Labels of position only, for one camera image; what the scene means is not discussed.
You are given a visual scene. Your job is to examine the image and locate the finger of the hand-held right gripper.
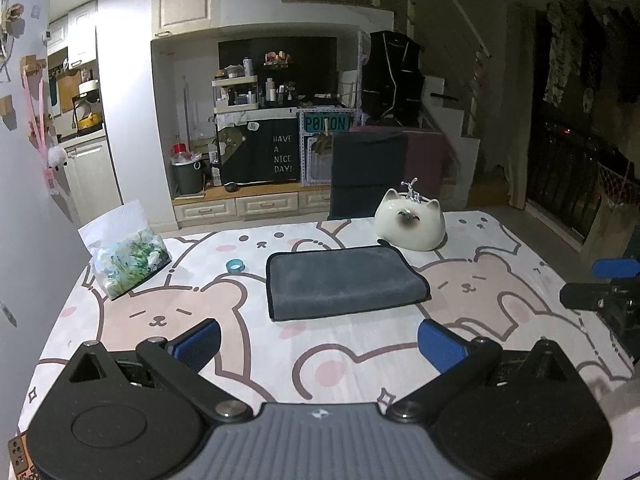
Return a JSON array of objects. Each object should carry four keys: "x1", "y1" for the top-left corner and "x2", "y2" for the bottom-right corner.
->
[
  {"x1": 559, "y1": 282, "x2": 613, "y2": 311},
  {"x1": 591, "y1": 258, "x2": 640, "y2": 279}
]

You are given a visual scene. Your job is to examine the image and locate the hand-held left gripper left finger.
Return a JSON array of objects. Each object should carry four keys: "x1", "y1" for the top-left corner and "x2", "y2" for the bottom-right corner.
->
[{"x1": 67, "y1": 317, "x2": 254, "y2": 424}]

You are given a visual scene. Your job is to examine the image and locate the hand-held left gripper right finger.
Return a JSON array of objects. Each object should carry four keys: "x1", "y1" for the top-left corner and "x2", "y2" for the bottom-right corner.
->
[{"x1": 387, "y1": 318, "x2": 577, "y2": 423}]

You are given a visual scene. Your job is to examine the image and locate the grey towel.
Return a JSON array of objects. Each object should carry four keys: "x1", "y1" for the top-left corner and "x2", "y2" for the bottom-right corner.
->
[{"x1": 265, "y1": 245, "x2": 432, "y2": 322}]

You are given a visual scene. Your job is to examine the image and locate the bear print tablecloth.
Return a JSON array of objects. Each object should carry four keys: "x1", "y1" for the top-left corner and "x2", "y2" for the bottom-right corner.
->
[{"x1": 17, "y1": 208, "x2": 635, "y2": 441}]

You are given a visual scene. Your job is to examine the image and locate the black balcony railing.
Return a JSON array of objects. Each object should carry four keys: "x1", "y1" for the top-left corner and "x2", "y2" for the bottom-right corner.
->
[{"x1": 527, "y1": 120, "x2": 633, "y2": 246}]

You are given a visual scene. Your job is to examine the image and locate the floral tissue pack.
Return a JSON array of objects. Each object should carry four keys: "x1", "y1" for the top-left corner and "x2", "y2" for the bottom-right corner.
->
[{"x1": 77, "y1": 199, "x2": 173, "y2": 301}]

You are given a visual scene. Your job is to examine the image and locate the white ceramic cat ornament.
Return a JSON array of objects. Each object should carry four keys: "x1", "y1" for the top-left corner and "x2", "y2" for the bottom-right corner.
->
[{"x1": 375, "y1": 177, "x2": 446, "y2": 252}]

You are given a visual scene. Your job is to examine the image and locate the cream drawer cabinet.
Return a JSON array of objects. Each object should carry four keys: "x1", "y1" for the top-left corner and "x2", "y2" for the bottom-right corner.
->
[{"x1": 172, "y1": 187, "x2": 333, "y2": 227}]

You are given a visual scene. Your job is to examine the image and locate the grey trash bin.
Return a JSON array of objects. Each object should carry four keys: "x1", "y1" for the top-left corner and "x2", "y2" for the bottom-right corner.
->
[{"x1": 172, "y1": 157, "x2": 205, "y2": 196}]

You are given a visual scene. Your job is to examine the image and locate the beige curtain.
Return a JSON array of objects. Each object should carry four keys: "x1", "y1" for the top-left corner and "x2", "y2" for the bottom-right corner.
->
[{"x1": 504, "y1": 4, "x2": 540, "y2": 209}]

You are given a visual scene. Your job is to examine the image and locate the dark blue chair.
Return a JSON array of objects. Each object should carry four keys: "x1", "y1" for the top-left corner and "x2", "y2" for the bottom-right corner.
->
[{"x1": 327, "y1": 131, "x2": 410, "y2": 221}]

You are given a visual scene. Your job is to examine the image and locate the maroon chair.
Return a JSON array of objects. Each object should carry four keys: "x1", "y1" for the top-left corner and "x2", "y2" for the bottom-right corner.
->
[{"x1": 350, "y1": 126, "x2": 447, "y2": 201}]

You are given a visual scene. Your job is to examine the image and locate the white kitchen cabinet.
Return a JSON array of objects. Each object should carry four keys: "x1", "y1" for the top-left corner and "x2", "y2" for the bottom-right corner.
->
[{"x1": 62, "y1": 135, "x2": 123, "y2": 225}]

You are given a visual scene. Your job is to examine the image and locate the black printed curtain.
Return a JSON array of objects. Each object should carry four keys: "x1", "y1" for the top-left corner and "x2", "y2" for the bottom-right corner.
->
[{"x1": 216, "y1": 116, "x2": 301, "y2": 186}]

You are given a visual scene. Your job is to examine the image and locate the beige power strip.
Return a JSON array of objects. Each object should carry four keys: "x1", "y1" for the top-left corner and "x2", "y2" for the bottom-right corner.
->
[{"x1": 7, "y1": 434, "x2": 32, "y2": 477}]

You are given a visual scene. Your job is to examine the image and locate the hanging dark clothes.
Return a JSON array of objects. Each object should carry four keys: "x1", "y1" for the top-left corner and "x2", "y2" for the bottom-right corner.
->
[{"x1": 542, "y1": 0, "x2": 621, "y2": 113}]

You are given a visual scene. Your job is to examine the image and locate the teal lettered sign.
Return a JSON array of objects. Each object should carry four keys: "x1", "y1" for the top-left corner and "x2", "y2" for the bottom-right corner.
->
[{"x1": 298, "y1": 111, "x2": 352, "y2": 134}]

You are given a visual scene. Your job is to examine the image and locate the yellow pot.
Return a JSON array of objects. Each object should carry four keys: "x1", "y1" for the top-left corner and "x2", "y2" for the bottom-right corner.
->
[{"x1": 75, "y1": 110, "x2": 104, "y2": 132}]

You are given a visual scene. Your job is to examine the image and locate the white storage rack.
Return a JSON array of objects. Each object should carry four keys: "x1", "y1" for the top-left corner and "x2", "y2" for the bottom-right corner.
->
[{"x1": 211, "y1": 75, "x2": 261, "y2": 113}]

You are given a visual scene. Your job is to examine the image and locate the black garment with white trim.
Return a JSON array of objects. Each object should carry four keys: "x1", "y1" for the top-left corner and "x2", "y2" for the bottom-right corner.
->
[{"x1": 361, "y1": 30, "x2": 426, "y2": 123}]

